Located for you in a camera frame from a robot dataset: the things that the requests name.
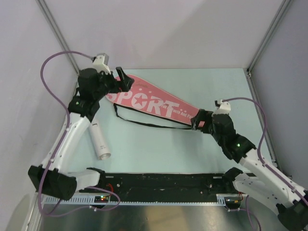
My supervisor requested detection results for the aluminium frame post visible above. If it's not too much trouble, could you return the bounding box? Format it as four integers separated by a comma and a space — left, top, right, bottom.
246, 0, 295, 73
35, 0, 79, 74

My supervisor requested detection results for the aluminium frame post left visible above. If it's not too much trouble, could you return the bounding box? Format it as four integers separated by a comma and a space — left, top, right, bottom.
35, 0, 79, 74

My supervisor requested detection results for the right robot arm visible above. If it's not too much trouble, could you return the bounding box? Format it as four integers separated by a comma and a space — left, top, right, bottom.
191, 109, 308, 231

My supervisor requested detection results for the pink racket bag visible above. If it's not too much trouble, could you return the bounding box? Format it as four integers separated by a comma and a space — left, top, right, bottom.
106, 75, 199, 130

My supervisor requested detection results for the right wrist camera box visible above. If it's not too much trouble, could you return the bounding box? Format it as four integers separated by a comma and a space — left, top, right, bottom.
213, 99, 231, 115

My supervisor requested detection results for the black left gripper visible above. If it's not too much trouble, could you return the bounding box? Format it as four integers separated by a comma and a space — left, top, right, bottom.
93, 67, 133, 100

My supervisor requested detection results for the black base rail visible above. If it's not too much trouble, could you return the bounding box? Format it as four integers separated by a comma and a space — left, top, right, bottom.
96, 172, 239, 203

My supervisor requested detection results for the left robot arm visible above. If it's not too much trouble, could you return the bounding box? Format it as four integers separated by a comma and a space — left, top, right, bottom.
28, 67, 134, 200

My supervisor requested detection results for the aluminium frame post right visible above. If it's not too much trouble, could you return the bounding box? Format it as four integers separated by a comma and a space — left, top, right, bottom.
246, 0, 295, 73

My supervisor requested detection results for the white shuttlecock tube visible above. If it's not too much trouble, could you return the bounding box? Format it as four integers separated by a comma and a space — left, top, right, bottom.
89, 118, 111, 160

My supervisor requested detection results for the white slotted cable duct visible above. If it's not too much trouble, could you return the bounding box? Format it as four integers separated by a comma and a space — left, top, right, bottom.
43, 195, 242, 206

